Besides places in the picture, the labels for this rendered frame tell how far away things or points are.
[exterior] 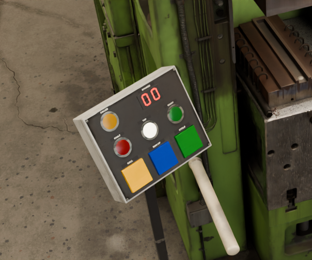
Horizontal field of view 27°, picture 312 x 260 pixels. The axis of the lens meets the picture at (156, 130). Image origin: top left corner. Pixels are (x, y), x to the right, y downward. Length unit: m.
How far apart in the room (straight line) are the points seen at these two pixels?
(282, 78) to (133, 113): 0.58
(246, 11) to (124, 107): 0.86
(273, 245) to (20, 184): 1.44
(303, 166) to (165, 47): 0.67
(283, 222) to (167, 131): 0.80
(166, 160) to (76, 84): 2.16
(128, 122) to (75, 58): 2.42
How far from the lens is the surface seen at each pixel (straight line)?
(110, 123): 1.85
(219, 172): 2.53
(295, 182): 2.42
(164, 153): 1.92
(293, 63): 2.29
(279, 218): 2.53
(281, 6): 2.00
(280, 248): 2.69
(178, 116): 1.95
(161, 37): 2.09
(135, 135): 1.88
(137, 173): 1.89
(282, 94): 2.20
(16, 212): 3.34
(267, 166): 2.31
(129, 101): 1.88
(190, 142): 1.97
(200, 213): 2.58
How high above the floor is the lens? 2.33
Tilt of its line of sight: 41 degrees down
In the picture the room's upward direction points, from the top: 10 degrees counter-clockwise
